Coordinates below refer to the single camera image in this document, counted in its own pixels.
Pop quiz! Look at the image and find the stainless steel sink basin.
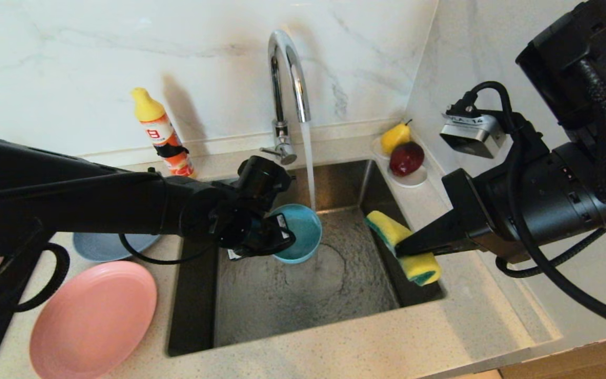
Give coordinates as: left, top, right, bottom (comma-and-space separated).
166, 159, 447, 357

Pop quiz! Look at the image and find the yellow-capped orange dish soap bottle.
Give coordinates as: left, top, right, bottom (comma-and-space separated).
131, 87, 196, 178

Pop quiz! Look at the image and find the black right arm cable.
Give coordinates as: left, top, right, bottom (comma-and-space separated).
458, 81, 606, 333

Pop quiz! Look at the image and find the dark red apple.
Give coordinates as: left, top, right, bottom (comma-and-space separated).
388, 142, 425, 177

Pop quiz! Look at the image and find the chrome gooseneck faucet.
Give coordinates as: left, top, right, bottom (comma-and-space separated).
259, 29, 311, 165

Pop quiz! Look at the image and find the black braided right arm sleeve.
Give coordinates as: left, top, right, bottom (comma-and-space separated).
495, 58, 606, 278

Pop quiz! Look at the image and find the blue-grey plate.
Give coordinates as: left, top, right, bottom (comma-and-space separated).
73, 232, 163, 263

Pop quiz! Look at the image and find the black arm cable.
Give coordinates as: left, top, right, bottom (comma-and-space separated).
458, 81, 606, 333
16, 232, 214, 312

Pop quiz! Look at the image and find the small white dish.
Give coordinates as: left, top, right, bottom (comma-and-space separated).
370, 137, 428, 188

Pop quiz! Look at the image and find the teal bowl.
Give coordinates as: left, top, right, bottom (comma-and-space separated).
267, 204, 324, 264

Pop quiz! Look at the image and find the light wooden cabinet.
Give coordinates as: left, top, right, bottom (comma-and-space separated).
498, 332, 606, 379

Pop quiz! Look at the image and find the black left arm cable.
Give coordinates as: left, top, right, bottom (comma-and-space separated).
16, 232, 214, 312

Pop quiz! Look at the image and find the yellow fish-shaped sponge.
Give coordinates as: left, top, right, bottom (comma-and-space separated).
365, 211, 443, 286

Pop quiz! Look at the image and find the pink plate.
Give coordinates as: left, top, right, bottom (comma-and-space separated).
29, 261, 158, 379

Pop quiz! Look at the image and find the yellow pear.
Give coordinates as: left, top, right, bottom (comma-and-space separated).
380, 119, 412, 156

